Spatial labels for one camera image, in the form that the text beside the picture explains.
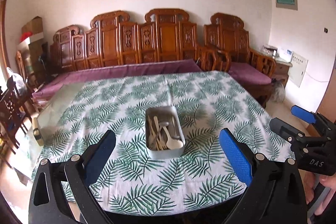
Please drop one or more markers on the carved wooden long bench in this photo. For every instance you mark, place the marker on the carved wooden long bench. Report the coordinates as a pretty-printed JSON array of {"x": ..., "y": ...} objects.
[{"x": 113, "y": 39}]

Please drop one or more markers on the purple armchair cushion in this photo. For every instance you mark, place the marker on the purple armchair cushion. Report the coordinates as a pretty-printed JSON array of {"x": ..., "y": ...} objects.
[{"x": 245, "y": 74}]

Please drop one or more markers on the light wooden chopstick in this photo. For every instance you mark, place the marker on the light wooden chopstick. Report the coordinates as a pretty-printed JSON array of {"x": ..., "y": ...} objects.
[{"x": 153, "y": 141}]

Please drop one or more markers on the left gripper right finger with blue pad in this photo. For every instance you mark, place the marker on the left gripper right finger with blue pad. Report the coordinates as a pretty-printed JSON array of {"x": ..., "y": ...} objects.
[{"x": 240, "y": 164}]

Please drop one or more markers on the palm leaf print tablecloth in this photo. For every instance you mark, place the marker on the palm leaf print tablecloth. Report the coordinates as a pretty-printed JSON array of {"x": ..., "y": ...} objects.
[{"x": 133, "y": 183}]

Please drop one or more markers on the stacked cardboard boxes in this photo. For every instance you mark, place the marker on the stacked cardboard boxes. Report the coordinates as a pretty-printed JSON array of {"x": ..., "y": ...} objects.
[{"x": 34, "y": 48}]

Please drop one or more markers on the white plastic spoon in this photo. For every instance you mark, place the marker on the white plastic spoon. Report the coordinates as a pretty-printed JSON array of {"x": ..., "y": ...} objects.
[{"x": 170, "y": 143}]

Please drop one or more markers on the grey wall fuse box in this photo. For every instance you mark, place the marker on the grey wall fuse box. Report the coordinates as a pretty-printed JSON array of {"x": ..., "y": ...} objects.
[{"x": 287, "y": 4}]

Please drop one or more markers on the purple bench cushion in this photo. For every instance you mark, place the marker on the purple bench cushion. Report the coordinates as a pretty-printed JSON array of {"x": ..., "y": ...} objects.
[{"x": 168, "y": 67}]

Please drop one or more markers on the white electrical panel box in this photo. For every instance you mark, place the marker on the white electrical panel box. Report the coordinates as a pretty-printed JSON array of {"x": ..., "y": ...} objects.
[{"x": 297, "y": 71}]

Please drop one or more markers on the person's right hand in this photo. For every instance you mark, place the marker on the person's right hand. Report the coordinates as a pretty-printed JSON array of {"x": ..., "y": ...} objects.
[{"x": 326, "y": 181}]

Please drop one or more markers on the carved wooden armchair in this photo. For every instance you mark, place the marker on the carved wooden armchair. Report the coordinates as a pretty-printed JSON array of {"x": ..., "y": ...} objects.
[{"x": 226, "y": 42}]

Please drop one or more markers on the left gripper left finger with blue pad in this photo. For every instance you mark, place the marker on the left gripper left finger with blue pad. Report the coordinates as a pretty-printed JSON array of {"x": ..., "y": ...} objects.
[{"x": 96, "y": 156}]

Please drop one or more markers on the silver metal spoon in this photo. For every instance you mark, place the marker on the silver metal spoon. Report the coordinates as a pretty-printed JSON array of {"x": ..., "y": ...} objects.
[
  {"x": 176, "y": 135},
  {"x": 161, "y": 124}
]

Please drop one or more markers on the small wooden side table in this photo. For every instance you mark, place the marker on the small wooden side table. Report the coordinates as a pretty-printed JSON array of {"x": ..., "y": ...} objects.
[{"x": 281, "y": 72}]

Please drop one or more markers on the dark wooden dining chair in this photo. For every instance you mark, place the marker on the dark wooden dining chair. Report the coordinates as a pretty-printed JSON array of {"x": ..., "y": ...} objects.
[{"x": 13, "y": 113}]

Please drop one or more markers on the grey metal utensil tray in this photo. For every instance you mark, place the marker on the grey metal utensil tray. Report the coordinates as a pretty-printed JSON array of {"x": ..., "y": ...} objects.
[{"x": 163, "y": 132}]

